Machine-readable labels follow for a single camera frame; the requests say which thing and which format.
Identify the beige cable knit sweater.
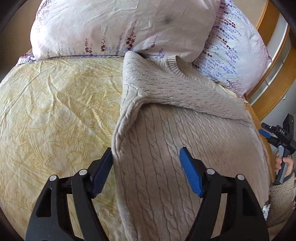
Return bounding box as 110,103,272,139
111,52,270,240

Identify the fuzzy beige sleeve forearm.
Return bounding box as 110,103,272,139
266,173,295,231

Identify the person's right hand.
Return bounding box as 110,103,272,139
274,151,295,177

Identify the pink lavender right pillow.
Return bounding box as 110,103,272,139
192,1,271,96

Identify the yellow orange patterned bedsheet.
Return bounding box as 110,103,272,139
1,58,128,240

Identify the pink floral left pillow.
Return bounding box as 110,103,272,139
20,1,220,63

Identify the wooden headboard frame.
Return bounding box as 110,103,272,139
246,1,295,121

